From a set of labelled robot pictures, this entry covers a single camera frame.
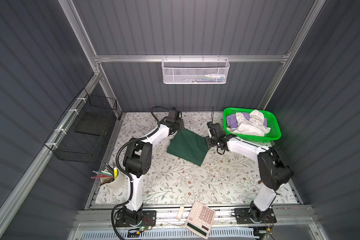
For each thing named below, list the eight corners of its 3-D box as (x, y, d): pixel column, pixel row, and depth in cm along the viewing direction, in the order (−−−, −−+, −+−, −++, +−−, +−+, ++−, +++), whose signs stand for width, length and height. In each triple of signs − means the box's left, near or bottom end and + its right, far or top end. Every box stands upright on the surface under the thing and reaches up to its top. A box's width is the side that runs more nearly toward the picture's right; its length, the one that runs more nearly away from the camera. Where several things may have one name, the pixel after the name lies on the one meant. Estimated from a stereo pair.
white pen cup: (107, 190, 85) (98, 183, 76) (112, 175, 90) (104, 167, 81) (124, 190, 85) (117, 183, 76) (127, 175, 90) (121, 167, 81)
